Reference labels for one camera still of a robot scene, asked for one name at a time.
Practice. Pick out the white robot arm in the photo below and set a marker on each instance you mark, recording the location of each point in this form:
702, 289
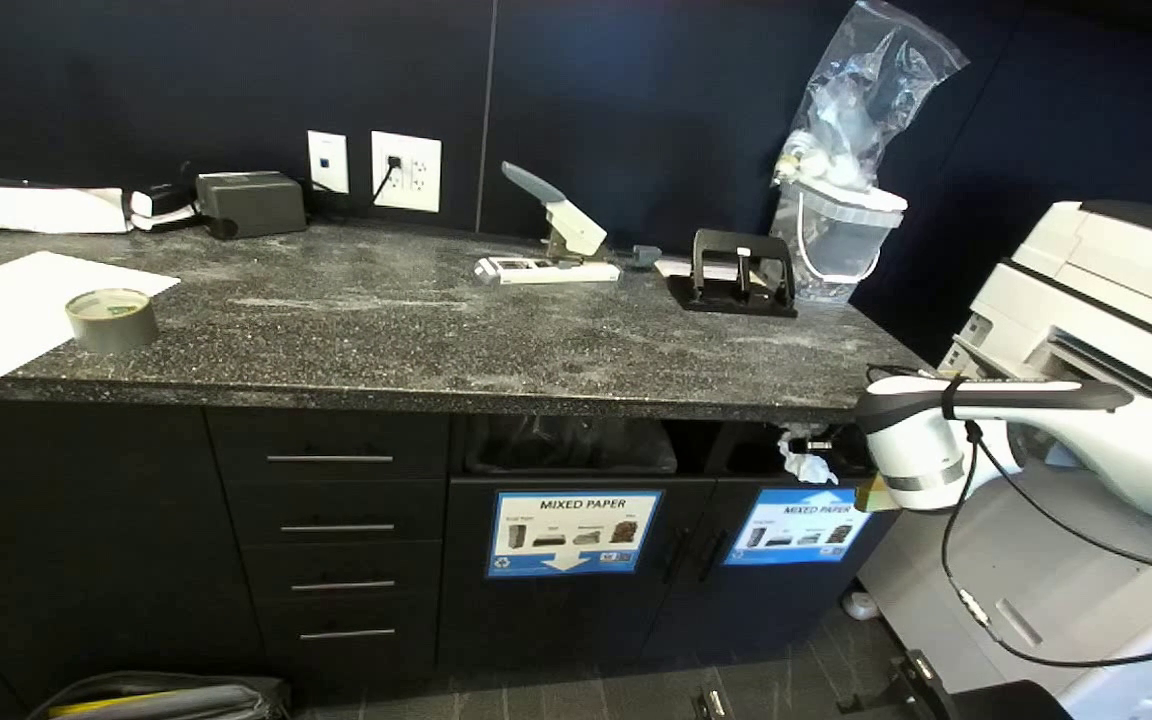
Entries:
918, 429

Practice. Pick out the white stapler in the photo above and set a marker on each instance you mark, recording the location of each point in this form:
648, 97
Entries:
524, 271

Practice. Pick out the white tape dispenser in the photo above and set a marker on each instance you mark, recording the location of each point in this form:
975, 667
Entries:
571, 231

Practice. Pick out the left mixed paper sign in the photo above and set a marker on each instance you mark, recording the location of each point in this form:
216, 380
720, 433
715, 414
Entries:
571, 535

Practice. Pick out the mixed paper sign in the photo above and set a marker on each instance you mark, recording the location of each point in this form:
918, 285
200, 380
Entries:
795, 524
571, 535

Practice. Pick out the grey hole punch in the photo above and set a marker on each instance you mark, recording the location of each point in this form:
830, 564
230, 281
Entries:
738, 274

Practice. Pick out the right mixed paper sign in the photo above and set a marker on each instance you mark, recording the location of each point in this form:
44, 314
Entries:
795, 524

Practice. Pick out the clear plastic bucket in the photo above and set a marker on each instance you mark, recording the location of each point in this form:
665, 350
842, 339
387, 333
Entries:
834, 233

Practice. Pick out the black drawer cabinet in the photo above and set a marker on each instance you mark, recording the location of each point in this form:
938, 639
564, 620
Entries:
337, 521

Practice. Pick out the dark grey box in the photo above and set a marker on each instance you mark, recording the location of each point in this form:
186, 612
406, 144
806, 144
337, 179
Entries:
244, 207

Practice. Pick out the clear plastic bag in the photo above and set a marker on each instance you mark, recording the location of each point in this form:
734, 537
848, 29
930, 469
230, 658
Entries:
861, 94

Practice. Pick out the grey office printer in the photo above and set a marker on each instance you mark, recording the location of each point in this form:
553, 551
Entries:
1038, 569

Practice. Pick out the white paper sheet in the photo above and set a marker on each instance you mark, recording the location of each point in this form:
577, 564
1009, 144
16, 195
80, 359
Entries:
33, 295

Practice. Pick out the white wall outlet plate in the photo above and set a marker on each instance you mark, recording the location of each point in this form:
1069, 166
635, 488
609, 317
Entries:
406, 174

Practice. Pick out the white small wall plate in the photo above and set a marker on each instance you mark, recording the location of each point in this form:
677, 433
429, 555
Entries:
328, 161

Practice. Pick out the orange wrist camera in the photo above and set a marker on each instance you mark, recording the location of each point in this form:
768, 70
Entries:
875, 498

